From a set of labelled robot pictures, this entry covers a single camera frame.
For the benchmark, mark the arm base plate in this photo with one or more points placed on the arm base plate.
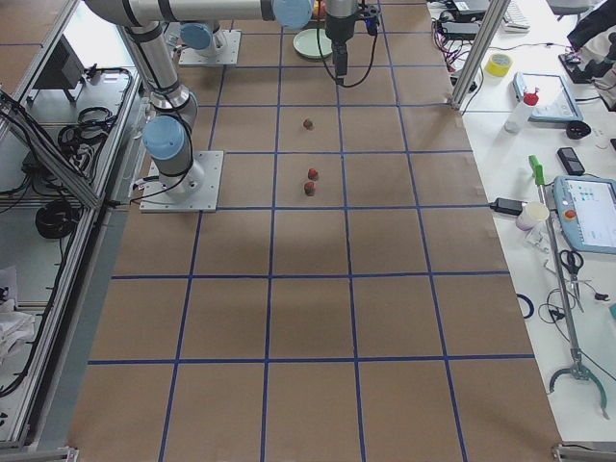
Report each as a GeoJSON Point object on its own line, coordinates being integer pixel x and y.
{"type": "Point", "coordinates": [197, 192]}
{"type": "Point", "coordinates": [226, 48]}

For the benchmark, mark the long metal grabber tool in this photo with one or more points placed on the long metal grabber tool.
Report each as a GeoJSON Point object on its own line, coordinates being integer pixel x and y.
{"type": "Point", "coordinates": [577, 370]}

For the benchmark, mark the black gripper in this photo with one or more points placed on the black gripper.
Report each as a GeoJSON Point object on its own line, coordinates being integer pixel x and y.
{"type": "Point", "coordinates": [336, 30]}

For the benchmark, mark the yellow tape roll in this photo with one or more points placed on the yellow tape roll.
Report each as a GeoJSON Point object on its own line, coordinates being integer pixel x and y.
{"type": "Point", "coordinates": [498, 64]}

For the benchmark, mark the black power adapter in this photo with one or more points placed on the black power adapter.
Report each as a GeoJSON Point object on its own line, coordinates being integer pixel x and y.
{"type": "Point", "coordinates": [507, 206]}

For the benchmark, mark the blue teach pendant near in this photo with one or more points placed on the blue teach pendant near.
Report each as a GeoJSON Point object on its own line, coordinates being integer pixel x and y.
{"type": "Point", "coordinates": [585, 207]}

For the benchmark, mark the aluminium frame post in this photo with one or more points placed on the aluminium frame post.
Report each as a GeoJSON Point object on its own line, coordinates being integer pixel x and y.
{"type": "Point", "coordinates": [490, 24]}

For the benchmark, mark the red strawberry green top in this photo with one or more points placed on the red strawberry green top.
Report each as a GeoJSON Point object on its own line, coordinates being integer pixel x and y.
{"type": "Point", "coordinates": [309, 188]}

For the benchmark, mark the black smartphone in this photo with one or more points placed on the black smartphone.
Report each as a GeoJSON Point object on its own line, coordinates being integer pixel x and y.
{"type": "Point", "coordinates": [570, 161]}

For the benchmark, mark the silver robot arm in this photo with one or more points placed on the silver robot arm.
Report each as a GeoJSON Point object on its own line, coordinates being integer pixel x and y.
{"type": "Point", "coordinates": [168, 136]}
{"type": "Point", "coordinates": [296, 14]}

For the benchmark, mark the blue teach pendant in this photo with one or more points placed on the blue teach pendant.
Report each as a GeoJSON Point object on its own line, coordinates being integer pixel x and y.
{"type": "Point", "coordinates": [556, 103]}
{"type": "Point", "coordinates": [585, 207]}

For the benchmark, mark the light green plate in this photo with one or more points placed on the light green plate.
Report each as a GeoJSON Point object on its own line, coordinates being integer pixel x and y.
{"type": "Point", "coordinates": [312, 44]}

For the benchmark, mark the blue teach pendant far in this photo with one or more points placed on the blue teach pendant far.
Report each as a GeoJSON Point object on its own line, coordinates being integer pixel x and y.
{"type": "Point", "coordinates": [556, 103]}

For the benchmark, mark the white paper cup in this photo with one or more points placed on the white paper cup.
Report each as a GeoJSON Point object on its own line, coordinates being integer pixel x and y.
{"type": "Point", "coordinates": [533, 213]}

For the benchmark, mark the black handled scissors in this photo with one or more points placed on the black handled scissors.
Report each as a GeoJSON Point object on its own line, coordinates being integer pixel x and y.
{"type": "Point", "coordinates": [572, 261]}

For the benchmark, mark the red cap squeeze bottle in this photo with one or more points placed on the red cap squeeze bottle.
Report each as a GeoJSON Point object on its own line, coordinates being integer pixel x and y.
{"type": "Point", "coordinates": [521, 113]}

